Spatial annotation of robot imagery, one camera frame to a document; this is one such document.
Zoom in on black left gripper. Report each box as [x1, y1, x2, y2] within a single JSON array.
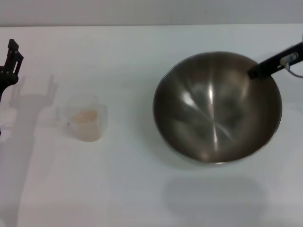
[[0, 38, 24, 105]]

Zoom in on stainless steel mixing bowl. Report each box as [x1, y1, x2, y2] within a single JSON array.
[[152, 51, 283, 165]]

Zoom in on rice grains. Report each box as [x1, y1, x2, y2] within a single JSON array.
[[68, 109, 100, 142]]

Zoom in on clear plastic measuring cup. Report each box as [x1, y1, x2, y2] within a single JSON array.
[[56, 94, 108, 142]]

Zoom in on grey cable with white connector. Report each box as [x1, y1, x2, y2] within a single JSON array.
[[280, 53, 303, 78]]

